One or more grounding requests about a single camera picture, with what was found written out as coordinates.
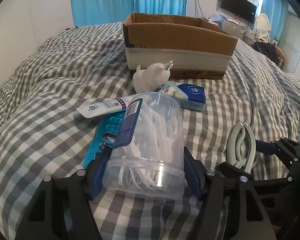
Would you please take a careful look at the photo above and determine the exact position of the grey mini fridge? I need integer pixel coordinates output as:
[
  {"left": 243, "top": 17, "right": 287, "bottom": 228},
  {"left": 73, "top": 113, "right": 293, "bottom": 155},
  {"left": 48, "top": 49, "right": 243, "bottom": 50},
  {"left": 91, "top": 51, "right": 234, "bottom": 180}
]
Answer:
[{"left": 222, "top": 20, "right": 244, "bottom": 40}]

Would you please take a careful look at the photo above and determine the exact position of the brown cardboard box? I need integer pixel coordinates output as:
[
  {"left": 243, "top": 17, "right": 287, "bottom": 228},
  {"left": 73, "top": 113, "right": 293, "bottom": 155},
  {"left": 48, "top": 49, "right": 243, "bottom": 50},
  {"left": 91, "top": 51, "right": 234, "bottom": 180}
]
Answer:
[{"left": 122, "top": 13, "right": 238, "bottom": 80}]

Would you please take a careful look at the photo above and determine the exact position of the black backpack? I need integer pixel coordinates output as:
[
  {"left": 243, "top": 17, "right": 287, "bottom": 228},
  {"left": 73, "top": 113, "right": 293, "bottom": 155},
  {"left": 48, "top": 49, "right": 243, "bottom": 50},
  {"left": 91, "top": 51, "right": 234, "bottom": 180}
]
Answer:
[{"left": 251, "top": 42, "right": 280, "bottom": 66}]

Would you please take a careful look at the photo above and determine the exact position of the white purple cream tube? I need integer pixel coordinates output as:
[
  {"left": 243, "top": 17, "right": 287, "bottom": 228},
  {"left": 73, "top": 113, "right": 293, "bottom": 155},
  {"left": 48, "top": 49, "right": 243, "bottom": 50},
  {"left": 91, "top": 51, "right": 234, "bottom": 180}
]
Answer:
[{"left": 76, "top": 94, "right": 136, "bottom": 119}]

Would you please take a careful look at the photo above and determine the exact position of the round white mirror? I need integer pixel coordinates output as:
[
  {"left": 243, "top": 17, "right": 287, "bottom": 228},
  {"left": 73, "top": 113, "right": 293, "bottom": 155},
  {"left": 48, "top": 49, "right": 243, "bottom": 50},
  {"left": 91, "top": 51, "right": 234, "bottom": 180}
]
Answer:
[{"left": 255, "top": 13, "right": 271, "bottom": 38}]

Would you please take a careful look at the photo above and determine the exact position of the grey hand grip exerciser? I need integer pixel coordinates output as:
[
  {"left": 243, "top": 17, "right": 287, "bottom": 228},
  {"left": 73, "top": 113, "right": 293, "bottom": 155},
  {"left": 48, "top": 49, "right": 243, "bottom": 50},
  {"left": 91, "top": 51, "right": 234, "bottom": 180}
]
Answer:
[{"left": 226, "top": 121, "right": 260, "bottom": 173}]

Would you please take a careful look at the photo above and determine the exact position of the grey checked bed cover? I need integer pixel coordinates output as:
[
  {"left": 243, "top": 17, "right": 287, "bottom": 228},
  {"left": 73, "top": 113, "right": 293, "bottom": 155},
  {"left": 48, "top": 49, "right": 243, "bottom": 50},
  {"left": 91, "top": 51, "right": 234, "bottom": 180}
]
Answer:
[{"left": 0, "top": 23, "right": 300, "bottom": 239}]

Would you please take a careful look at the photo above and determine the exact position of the black wall television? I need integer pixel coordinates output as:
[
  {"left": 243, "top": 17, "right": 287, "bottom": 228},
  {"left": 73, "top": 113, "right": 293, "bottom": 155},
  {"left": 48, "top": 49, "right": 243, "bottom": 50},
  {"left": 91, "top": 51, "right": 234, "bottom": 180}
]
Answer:
[{"left": 220, "top": 0, "right": 257, "bottom": 23}]

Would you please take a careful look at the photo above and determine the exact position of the blue razor blister pack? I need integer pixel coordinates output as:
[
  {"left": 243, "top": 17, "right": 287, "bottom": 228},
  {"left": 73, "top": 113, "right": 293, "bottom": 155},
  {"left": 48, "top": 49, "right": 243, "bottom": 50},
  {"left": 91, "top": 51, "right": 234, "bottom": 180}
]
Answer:
[{"left": 83, "top": 111, "right": 126, "bottom": 168}]

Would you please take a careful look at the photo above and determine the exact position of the clear floss pick jar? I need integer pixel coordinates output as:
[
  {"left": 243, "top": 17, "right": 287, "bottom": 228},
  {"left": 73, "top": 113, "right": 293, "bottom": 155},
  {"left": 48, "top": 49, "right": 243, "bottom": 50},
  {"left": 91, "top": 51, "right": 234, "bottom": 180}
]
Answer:
[{"left": 102, "top": 92, "right": 185, "bottom": 199}]

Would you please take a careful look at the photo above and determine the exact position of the blue tissue pack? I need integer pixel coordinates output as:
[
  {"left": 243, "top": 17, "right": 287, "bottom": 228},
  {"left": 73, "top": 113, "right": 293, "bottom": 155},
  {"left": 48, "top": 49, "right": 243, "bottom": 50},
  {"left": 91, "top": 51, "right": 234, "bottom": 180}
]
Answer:
[{"left": 178, "top": 83, "right": 206, "bottom": 112}]

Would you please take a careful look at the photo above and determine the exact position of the white unicorn figurine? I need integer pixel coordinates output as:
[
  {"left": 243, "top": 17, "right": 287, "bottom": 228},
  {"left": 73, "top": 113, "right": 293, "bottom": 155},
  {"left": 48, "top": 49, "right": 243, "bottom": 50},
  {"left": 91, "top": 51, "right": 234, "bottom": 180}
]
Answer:
[{"left": 133, "top": 60, "right": 173, "bottom": 94}]

